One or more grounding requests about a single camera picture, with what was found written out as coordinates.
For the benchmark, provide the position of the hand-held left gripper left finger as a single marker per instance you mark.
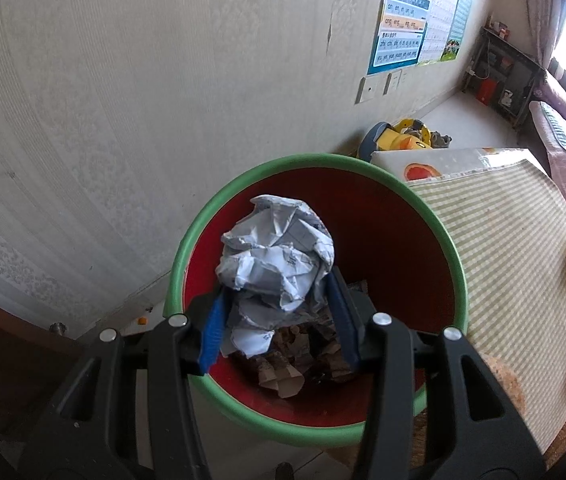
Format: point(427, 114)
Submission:
point(213, 335)

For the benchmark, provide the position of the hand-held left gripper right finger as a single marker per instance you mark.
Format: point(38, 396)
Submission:
point(345, 325)

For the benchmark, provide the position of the green rimmed red trash bin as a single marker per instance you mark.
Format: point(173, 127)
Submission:
point(388, 240)

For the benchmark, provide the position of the white printed paper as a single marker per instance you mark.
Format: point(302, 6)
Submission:
point(273, 260)

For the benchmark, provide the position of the bed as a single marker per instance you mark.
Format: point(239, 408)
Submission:
point(558, 150)

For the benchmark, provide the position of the pile of crumpled wrappers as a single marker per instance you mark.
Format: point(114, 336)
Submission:
point(288, 375)

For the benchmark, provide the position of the purple pillow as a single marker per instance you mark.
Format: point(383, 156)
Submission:
point(563, 102)

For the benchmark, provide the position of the white table with fruit print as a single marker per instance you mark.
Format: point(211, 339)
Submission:
point(463, 160)

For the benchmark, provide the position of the red container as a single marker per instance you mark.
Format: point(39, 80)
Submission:
point(487, 92)

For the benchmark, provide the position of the metal door stopper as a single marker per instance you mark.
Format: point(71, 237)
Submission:
point(58, 329)

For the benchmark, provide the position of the grey plush toy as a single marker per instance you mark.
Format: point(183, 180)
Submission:
point(441, 141)

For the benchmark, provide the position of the dark metal shelf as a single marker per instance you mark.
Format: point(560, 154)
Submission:
point(513, 52)

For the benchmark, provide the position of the yellow toy vehicle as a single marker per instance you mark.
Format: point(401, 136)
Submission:
point(403, 140)

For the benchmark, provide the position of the pink patterned curtain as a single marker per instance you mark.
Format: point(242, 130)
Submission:
point(543, 5)

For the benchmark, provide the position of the dark wooden furniture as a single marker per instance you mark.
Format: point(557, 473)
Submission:
point(3, 360)

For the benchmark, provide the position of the green number wall poster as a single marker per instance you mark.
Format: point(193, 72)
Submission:
point(460, 20)

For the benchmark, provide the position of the white wall socket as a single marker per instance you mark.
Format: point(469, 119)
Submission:
point(388, 84)
point(397, 80)

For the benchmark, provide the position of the white chart wall poster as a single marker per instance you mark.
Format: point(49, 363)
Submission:
point(438, 25)

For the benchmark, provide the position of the white wall switch plate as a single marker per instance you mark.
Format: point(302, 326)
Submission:
point(367, 91)

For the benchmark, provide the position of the blue letter wall poster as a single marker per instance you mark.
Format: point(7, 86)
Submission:
point(403, 25)

